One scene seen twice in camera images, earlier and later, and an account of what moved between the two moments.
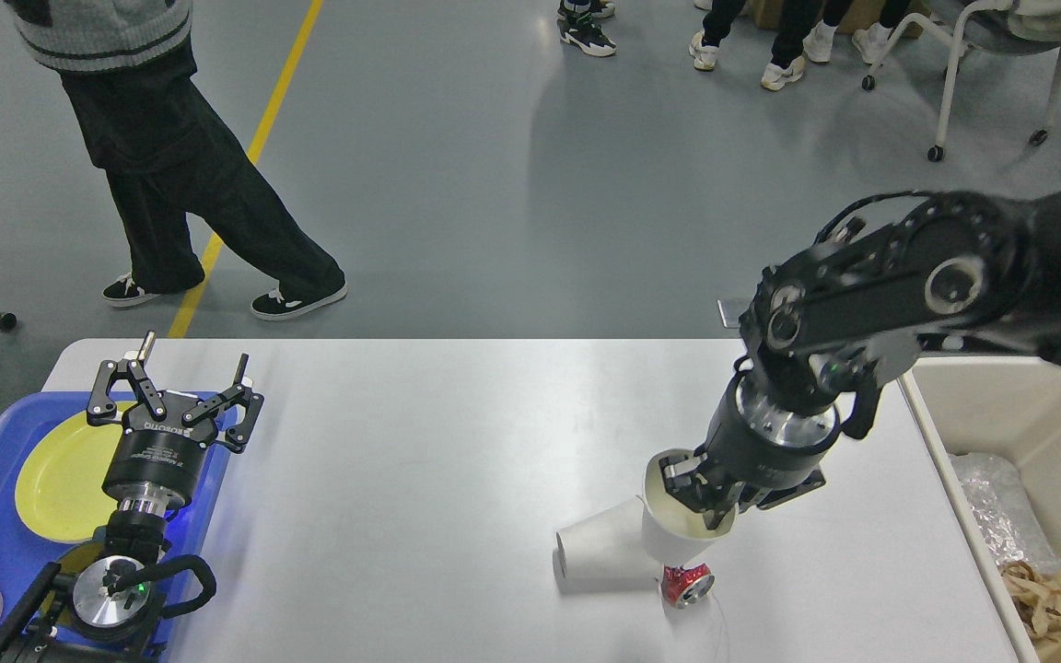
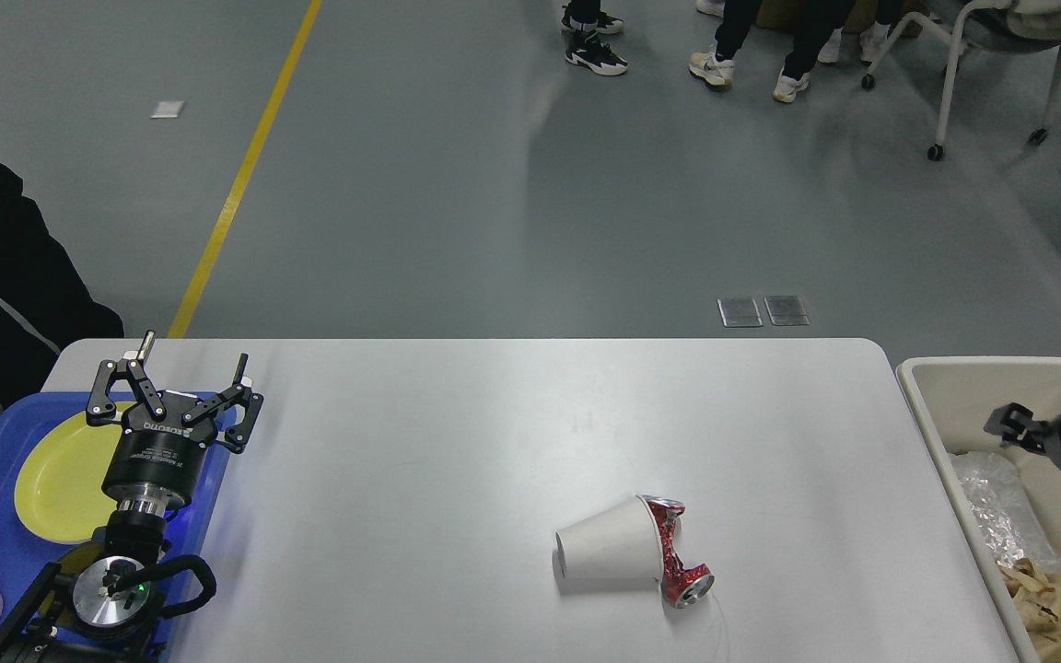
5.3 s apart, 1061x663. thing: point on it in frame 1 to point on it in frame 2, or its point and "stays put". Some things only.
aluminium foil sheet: (1005, 514) stays put
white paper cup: (604, 552) stays put
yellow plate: (61, 473) stays put
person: (169, 152) to (12, 308)
